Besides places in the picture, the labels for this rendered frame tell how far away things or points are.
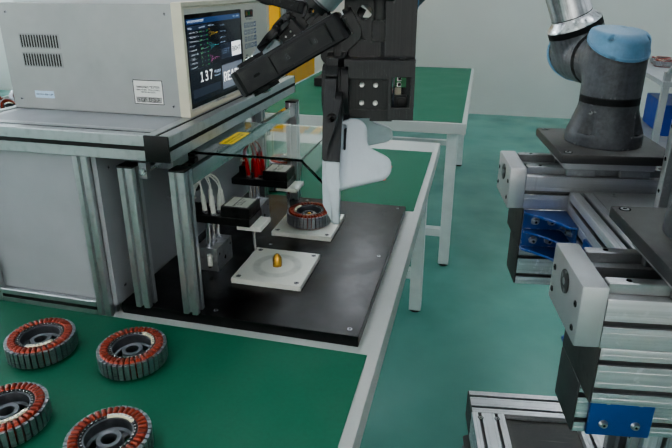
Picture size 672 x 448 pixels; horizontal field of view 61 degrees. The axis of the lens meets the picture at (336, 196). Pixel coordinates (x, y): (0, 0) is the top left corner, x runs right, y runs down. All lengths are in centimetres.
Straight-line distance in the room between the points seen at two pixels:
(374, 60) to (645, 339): 54
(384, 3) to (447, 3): 585
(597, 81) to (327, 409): 81
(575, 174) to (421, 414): 108
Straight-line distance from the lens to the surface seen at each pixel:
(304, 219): 138
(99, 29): 117
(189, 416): 93
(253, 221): 120
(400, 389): 214
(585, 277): 82
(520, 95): 647
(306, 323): 106
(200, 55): 114
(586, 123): 128
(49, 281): 127
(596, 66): 126
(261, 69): 52
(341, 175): 49
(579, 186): 128
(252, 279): 119
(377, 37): 52
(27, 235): 125
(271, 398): 94
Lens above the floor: 135
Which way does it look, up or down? 21 degrees down
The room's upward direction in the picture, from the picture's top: straight up
